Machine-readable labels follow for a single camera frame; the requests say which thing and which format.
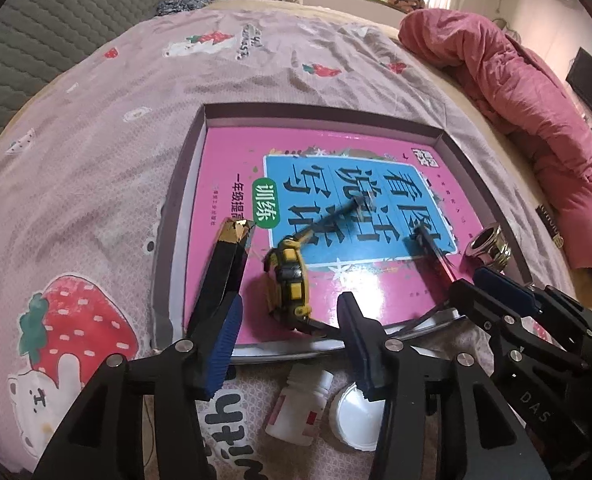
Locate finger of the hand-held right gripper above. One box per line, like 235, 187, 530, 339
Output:
448, 280, 590, 377
473, 266, 592, 350

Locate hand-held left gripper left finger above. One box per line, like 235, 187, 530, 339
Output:
31, 295, 244, 480

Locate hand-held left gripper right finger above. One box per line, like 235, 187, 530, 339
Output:
337, 291, 551, 480

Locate gold metal knob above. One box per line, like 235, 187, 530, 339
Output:
468, 225, 512, 265

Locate white plastic bottle cap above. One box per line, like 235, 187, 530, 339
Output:
330, 382, 384, 453

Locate black clip with gold tip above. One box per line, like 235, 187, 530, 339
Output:
188, 217, 257, 341

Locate white pill bottle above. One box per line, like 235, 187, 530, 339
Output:
264, 362, 335, 445

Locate yellow black-strapped wristwatch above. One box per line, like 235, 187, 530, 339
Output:
262, 197, 367, 342

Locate shallow cardboard box tray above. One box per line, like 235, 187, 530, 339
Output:
152, 102, 534, 366

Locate black gold-lettered mattress label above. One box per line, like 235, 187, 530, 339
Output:
533, 202, 566, 246

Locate pink and blue book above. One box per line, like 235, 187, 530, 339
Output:
183, 125, 486, 346

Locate pink fluffy quilt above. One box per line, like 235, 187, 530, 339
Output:
398, 7, 592, 271

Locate strawberry printed pink bedsheet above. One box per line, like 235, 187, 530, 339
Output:
0, 0, 576, 480

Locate blue patterned cloth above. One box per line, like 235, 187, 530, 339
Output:
156, 0, 211, 17

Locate grey quilted headboard cover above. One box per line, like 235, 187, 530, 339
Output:
0, 0, 187, 171

